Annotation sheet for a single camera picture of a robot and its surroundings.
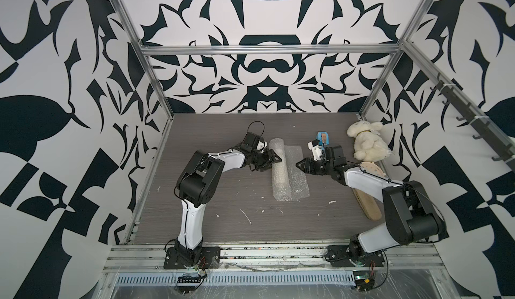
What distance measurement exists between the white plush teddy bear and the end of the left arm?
42 cm

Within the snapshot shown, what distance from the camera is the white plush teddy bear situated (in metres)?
0.97

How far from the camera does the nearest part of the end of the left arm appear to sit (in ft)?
2.77
